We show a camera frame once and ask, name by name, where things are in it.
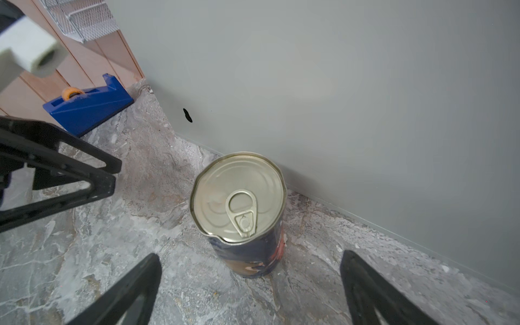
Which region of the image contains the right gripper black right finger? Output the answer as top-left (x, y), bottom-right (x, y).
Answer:
top-left (340, 251), bottom-right (437, 324)

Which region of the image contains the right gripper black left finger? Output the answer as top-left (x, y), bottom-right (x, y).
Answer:
top-left (69, 253), bottom-right (162, 324)

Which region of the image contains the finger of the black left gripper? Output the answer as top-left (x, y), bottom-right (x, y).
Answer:
top-left (1, 161), bottom-right (116, 232)
top-left (1, 116), bottom-right (122, 174)

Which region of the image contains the open-top dark metal can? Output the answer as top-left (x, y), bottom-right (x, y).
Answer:
top-left (190, 152), bottom-right (287, 278)

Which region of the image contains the blue tape dispenser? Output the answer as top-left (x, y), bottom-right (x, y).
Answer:
top-left (43, 74), bottom-right (134, 137)

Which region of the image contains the grey metal cabinet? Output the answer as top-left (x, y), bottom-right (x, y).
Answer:
top-left (108, 1), bottom-right (519, 293)

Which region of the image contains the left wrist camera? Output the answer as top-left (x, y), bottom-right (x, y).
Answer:
top-left (1, 1), bottom-right (69, 90)

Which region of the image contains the white wire mesh shelf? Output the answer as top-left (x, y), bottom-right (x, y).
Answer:
top-left (41, 0), bottom-right (119, 43)

